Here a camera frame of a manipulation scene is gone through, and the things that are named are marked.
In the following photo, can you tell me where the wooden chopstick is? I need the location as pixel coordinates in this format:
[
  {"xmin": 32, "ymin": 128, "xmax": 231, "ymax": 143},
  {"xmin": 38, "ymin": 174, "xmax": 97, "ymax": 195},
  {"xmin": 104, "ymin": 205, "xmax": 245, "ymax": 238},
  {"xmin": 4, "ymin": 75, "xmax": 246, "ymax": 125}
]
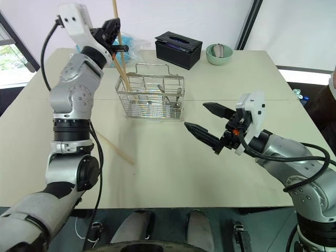
[
  {"xmin": 94, "ymin": 132, "xmax": 135, "ymax": 166},
  {"xmin": 111, "ymin": 58, "xmax": 131, "ymax": 92},
  {"xmin": 112, "ymin": 0, "xmax": 132, "ymax": 93}
]

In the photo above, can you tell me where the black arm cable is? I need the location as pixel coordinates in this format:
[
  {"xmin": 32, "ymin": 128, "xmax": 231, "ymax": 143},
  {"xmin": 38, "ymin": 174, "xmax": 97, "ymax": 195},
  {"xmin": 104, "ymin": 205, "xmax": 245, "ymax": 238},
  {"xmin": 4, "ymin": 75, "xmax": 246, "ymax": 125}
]
[
  {"xmin": 40, "ymin": 15, "xmax": 104, "ymax": 252},
  {"xmin": 239, "ymin": 130, "xmax": 333, "ymax": 194}
]

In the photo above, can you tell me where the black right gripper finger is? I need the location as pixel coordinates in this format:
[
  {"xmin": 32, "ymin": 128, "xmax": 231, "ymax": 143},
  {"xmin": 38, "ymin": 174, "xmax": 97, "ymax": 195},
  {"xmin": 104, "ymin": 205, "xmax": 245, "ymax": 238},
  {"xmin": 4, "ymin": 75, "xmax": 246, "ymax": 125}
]
[
  {"xmin": 184, "ymin": 121, "xmax": 222, "ymax": 153},
  {"xmin": 202, "ymin": 102, "xmax": 238, "ymax": 122}
]

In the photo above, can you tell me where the black diagonal frame pole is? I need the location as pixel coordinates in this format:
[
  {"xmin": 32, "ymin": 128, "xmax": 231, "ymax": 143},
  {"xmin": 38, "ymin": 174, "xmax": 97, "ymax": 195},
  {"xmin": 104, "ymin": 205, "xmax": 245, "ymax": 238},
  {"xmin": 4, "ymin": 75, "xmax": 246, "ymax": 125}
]
[{"xmin": 234, "ymin": 0, "xmax": 264, "ymax": 50}]

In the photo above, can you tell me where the green ceramic bowl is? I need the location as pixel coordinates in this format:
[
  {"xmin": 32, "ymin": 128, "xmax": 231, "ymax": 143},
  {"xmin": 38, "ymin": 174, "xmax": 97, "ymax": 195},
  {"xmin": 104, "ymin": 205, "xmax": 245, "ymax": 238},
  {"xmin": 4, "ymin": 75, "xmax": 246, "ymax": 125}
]
[{"xmin": 205, "ymin": 43, "xmax": 234, "ymax": 66}]

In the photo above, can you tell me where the metal cup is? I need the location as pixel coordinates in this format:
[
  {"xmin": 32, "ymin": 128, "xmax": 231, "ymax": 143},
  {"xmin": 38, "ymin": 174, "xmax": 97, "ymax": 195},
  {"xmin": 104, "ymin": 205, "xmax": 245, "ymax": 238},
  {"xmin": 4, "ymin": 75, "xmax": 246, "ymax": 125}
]
[{"xmin": 212, "ymin": 44, "xmax": 228, "ymax": 58}]

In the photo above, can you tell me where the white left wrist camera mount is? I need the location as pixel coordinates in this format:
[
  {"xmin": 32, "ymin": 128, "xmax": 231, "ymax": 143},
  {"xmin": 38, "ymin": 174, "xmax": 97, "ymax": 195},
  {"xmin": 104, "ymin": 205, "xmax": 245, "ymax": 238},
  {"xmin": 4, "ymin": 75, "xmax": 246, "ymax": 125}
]
[{"xmin": 58, "ymin": 3, "xmax": 111, "ymax": 64}]

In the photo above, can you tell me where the grey rounded robot leg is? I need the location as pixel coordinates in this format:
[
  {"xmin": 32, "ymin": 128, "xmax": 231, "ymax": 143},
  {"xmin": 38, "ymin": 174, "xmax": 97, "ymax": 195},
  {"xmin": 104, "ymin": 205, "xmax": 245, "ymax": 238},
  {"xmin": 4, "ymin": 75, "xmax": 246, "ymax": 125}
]
[
  {"xmin": 109, "ymin": 209, "xmax": 156, "ymax": 245},
  {"xmin": 185, "ymin": 208, "xmax": 215, "ymax": 252}
]

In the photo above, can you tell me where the thin white cable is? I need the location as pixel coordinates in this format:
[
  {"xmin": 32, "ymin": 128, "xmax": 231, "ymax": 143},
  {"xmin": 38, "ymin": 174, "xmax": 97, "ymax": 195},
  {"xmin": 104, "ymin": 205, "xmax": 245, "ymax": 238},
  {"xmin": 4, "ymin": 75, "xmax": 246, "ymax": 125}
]
[{"xmin": 75, "ymin": 217, "xmax": 98, "ymax": 243}]

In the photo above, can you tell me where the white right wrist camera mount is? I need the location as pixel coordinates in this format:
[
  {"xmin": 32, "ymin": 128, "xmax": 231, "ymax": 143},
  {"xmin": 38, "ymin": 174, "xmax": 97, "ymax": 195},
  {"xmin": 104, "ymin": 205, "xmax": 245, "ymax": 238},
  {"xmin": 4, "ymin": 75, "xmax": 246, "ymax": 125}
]
[{"xmin": 234, "ymin": 90, "xmax": 267, "ymax": 156}]

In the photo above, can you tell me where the blue plastic bag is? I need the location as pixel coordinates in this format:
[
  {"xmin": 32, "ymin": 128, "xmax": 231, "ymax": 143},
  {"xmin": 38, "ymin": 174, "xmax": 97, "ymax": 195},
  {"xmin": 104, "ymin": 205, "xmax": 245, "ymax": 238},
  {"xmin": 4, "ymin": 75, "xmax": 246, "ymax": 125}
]
[{"xmin": 75, "ymin": 31, "xmax": 148, "ymax": 67}]

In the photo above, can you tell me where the person in brown clothing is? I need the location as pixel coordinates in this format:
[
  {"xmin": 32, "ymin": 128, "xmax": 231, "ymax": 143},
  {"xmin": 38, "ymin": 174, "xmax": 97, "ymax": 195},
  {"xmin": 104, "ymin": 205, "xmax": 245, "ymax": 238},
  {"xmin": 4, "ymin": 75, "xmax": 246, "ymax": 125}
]
[{"xmin": 306, "ymin": 70, "xmax": 336, "ymax": 149}]

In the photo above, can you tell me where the dark round robot waist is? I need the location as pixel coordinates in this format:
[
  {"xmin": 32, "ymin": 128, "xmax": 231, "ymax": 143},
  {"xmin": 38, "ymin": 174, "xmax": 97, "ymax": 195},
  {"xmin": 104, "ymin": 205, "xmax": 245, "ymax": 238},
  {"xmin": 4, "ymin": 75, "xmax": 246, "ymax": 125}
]
[{"xmin": 88, "ymin": 239, "xmax": 211, "ymax": 252}]

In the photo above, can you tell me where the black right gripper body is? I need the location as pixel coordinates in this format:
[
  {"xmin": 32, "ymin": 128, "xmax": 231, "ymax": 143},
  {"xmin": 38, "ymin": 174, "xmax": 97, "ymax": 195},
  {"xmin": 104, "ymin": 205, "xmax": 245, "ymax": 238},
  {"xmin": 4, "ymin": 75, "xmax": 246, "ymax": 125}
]
[{"xmin": 211, "ymin": 108, "xmax": 248, "ymax": 156}]

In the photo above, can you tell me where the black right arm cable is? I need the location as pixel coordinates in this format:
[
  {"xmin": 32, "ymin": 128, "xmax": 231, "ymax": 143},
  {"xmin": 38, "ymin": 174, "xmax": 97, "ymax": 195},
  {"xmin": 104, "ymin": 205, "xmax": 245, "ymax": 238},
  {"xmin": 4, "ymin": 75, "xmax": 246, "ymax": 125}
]
[{"xmin": 239, "ymin": 130, "xmax": 333, "ymax": 194}]

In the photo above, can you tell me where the metal wire basket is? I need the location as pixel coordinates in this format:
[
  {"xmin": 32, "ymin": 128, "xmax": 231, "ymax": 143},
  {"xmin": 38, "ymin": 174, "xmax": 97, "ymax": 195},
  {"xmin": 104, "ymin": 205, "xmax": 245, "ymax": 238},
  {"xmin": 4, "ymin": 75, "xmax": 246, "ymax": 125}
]
[{"xmin": 114, "ymin": 63, "xmax": 186, "ymax": 120}]

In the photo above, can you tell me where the metal spoon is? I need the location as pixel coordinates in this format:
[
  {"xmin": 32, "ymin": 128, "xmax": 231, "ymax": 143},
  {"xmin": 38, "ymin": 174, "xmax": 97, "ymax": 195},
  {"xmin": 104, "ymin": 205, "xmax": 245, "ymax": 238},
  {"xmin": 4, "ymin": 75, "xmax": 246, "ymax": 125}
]
[
  {"xmin": 173, "ymin": 87, "xmax": 183, "ymax": 107},
  {"xmin": 156, "ymin": 84, "xmax": 174, "ymax": 104}
]

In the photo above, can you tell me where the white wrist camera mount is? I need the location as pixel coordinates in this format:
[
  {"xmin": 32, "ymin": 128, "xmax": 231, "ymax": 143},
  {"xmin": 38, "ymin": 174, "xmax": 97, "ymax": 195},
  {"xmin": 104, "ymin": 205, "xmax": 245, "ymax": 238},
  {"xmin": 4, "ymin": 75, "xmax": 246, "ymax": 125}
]
[
  {"xmin": 58, "ymin": 3, "xmax": 111, "ymax": 64},
  {"xmin": 234, "ymin": 90, "xmax": 267, "ymax": 156}
]

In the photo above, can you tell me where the white basket drip tray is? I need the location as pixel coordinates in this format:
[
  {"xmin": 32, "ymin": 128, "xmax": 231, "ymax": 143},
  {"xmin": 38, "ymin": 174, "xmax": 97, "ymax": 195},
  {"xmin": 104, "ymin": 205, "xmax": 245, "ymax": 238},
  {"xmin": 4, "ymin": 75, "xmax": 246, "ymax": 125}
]
[{"xmin": 125, "ymin": 115, "xmax": 185, "ymax": 124}]

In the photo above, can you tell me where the black tissue box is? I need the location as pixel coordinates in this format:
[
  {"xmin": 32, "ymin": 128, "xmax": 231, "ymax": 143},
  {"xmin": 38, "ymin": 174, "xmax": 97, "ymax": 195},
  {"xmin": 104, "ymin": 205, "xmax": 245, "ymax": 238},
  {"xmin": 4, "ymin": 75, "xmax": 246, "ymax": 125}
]
[{"xmin": 154, "ymin": 31, "xmax": 204, "ymax": 70}]

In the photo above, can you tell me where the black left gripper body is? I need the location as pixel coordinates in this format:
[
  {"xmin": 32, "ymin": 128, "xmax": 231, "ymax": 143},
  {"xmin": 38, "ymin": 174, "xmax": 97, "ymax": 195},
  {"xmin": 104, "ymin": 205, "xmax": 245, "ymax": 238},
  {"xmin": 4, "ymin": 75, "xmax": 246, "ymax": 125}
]
[{"xmin": 90, "ymin": 25, "xmax": 118, "ymax": 55}]

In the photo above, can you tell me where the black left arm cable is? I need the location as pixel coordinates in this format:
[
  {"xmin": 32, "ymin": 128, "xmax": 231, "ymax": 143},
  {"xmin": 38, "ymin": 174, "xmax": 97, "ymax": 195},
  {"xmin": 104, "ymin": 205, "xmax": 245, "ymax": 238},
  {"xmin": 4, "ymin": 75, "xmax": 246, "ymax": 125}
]
[{"xmin": 40, "ymin": 15, "xmax": 104, "ymax": 252}]

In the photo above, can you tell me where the blue plastic bottle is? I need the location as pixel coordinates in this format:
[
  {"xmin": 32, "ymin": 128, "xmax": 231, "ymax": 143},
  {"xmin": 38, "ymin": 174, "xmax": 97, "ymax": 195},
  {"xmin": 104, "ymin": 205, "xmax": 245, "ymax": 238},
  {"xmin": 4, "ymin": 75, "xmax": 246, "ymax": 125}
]
[{"xmin": 293, "ymin": 88, "xmax": 311, "ymax": 107}]

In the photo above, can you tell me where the black window frame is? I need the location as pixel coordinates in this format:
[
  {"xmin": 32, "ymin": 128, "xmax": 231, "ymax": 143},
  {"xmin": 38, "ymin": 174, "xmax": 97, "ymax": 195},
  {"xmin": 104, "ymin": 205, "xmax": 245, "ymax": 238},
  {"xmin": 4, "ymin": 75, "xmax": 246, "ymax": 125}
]
[{"xmin": 0, "ymin": 9, "xmax": 40, "ymax": 74}]

